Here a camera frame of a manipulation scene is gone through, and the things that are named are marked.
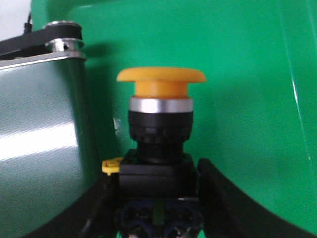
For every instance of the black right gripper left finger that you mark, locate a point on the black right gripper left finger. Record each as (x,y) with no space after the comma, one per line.
(91,216)

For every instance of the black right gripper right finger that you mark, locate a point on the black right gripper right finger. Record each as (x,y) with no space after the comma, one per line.
(230,213)

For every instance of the yellow mushroom push button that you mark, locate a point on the yellow mushroom push button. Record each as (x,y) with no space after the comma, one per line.
(157,181)

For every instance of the green conveyor belt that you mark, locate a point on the green conveyor belt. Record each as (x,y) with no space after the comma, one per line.
(48,155)

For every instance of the green plastic tray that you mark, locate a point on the green plastic tray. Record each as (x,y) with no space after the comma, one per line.
(255,117)

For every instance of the black conveyor drive belt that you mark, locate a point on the black conveyor drive belt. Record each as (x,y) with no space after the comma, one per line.
(40,41)

